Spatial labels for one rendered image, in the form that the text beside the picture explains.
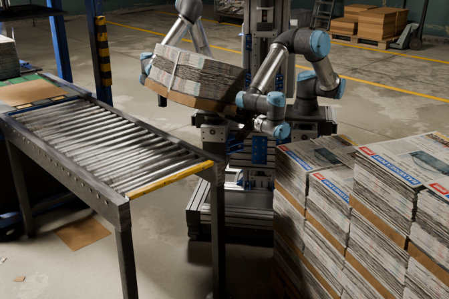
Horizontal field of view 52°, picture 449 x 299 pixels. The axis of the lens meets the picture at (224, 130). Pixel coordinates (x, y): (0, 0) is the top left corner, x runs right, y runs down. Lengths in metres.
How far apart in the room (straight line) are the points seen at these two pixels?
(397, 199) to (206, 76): 0.96
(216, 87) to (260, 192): 1.09
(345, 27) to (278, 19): 5.81
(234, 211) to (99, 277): 0.84
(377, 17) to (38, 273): 6.60
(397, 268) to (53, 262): 1.98
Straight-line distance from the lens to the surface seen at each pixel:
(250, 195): 2.94
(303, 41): 2.12
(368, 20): 8.17
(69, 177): 2.15
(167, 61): 2.18
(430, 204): 1.41
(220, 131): 2.49
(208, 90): 2.04
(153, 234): 2.99
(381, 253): 1.65
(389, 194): 1.53
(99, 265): 2.82
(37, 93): 3.22
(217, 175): 2.06
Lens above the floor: 1.72
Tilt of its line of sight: 23 degrees down
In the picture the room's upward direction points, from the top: 1 degrees counter-clockwise
